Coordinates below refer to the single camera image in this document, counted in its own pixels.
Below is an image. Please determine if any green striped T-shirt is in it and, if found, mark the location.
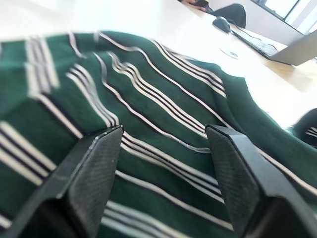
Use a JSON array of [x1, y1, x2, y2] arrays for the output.
[[0, 30, 317, 238]]

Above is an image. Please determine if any grey laptop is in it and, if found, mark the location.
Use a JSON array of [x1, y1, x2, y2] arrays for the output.
[[231, 24, 317, 66]]

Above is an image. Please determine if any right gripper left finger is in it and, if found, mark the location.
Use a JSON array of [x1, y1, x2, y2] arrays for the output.
[[1, 124, 124, 238]]

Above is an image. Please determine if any black computer mouse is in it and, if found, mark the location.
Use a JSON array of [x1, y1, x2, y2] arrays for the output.
[[212, 16, 232, 33]]

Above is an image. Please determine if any black chair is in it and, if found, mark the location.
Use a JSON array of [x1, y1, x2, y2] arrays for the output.
[[212, 4, 246, 28]]

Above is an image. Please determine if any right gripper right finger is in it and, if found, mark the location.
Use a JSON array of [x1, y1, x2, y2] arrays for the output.
[[205, 123, 317, 238]]

